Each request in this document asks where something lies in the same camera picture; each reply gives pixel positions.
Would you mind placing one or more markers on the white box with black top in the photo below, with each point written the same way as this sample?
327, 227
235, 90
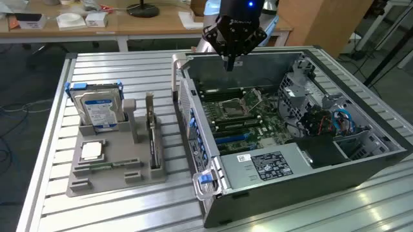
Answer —
31, 24

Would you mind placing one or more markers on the white labelled box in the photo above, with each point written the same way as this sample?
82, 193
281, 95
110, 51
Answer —
97, 19

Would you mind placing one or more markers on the blue expansion slot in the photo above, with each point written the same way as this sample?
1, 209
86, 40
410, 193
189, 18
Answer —
231, 139

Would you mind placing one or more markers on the black open PC case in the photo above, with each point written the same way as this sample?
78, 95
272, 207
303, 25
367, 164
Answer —
291, 193

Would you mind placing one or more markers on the metal disk bay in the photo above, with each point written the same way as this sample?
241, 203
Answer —
364, 145

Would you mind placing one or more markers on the brown cardboard box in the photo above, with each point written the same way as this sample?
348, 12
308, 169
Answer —
197, 7

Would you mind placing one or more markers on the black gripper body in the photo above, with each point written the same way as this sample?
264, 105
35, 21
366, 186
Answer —
239, 21

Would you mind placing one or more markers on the silver CPU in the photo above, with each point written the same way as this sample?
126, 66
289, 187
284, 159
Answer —
92, 151

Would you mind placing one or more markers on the metal socket cover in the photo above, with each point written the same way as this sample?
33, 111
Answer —
253, 97

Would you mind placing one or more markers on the wooden cabinet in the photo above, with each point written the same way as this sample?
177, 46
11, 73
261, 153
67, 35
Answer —
323, 24

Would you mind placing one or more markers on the white flat cardboard box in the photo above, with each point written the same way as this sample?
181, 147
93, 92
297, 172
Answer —
190, 21

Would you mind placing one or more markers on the black chair base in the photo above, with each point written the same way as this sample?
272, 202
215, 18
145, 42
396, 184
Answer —
35, 56

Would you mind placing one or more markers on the blue case latch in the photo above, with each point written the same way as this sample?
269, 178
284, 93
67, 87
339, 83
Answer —
204, 179

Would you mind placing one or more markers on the CPU socket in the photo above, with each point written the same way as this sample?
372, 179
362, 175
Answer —
232, 107

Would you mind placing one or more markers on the silver chipset heatsink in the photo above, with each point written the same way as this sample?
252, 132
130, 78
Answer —
269, 142

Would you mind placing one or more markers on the wooden desk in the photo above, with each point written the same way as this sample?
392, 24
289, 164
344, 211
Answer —
145, 24

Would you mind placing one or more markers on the black lamp base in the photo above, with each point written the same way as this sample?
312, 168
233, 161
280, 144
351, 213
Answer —
142, 10

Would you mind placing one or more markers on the grey parts rack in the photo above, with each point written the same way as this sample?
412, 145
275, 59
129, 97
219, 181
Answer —
129, 149

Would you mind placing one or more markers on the hard disk with blue carrier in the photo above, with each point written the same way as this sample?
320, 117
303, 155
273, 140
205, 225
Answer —
98, 108

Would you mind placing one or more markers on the perforated metal drive cage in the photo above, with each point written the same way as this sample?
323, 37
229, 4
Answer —
297, 96

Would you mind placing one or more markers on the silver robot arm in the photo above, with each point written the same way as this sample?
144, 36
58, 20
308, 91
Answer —
205, 44

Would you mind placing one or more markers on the green RAM stick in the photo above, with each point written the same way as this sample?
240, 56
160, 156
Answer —
104, 165

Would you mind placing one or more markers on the grey power supply unit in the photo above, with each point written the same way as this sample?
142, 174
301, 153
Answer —
239, 169

